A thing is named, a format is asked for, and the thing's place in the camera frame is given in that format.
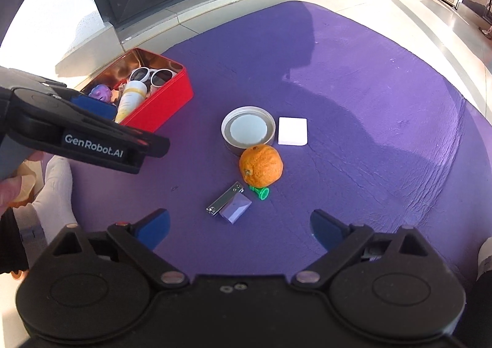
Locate person's left hand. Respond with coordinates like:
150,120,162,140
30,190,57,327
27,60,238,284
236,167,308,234
0,151,44,215

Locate round grey jar lid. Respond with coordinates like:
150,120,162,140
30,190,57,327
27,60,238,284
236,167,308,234
220,105,277,157

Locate silver nail clipper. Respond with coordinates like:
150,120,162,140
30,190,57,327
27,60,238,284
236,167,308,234
206,182,246,216

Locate purple floor mat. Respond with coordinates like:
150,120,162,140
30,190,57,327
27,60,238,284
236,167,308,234
67,0,492,285

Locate pale pink square case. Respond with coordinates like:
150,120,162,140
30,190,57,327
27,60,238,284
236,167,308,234
277,116,310,147

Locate red metal tin box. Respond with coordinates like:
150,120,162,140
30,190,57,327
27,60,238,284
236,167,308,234
79,47,194,134

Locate white sunglasses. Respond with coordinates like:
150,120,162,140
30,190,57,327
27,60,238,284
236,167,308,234
128,66,178,87

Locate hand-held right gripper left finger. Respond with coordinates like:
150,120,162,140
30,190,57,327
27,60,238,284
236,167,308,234
38,208,192,290

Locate orange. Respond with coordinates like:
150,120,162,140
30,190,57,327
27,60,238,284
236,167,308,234
239,143,284,188

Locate person's right black trouser leg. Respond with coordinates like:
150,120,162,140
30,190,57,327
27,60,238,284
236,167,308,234
460,274,492,348

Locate person's left black trouser leg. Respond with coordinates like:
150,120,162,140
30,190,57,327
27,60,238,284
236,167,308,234
0,209,30,272

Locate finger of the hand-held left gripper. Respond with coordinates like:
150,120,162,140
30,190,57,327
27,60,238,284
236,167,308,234
65,113,170,159
42,80,118,123

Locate small purple packet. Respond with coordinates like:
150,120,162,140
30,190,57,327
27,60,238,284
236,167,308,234
220,193,253,225

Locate person's black trouser leg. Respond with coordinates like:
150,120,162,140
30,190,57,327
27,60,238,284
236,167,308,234
0,209,30,272
460,274,492,348

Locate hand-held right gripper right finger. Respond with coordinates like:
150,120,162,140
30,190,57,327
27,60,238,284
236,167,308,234
291,209,443,290

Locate white and yellow bottle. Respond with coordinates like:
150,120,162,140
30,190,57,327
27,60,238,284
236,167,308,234
114,79,148,124

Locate small green plastic piece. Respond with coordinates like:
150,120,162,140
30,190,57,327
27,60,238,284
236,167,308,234
248,184,272,202

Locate person's left white sock foot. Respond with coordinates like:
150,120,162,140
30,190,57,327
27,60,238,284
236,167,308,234
32,155,78,246

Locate purple toy figure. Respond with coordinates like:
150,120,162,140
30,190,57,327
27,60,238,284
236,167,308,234
88,84,116,103

